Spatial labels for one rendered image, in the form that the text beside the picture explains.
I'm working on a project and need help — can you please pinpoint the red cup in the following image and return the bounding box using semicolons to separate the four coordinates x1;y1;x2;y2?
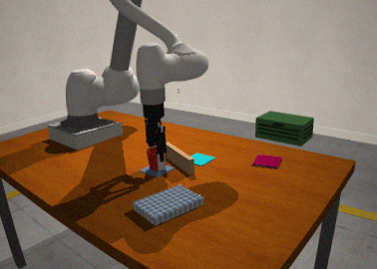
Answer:
147;146;167;170

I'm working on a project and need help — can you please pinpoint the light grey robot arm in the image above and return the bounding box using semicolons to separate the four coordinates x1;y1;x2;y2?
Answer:
60;0;209;130

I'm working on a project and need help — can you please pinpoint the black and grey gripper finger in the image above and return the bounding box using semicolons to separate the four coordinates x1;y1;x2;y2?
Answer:
145;119;156;148
151;123;167;170

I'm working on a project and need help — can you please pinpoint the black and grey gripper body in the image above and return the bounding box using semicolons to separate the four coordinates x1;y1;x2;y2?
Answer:
143;103;165;133

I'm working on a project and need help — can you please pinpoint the magenta square coaster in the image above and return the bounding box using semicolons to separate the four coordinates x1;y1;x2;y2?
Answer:
252;154;282;168

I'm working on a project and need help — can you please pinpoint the blue checkered towel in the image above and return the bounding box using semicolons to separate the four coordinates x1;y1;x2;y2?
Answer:
133;184;203;225

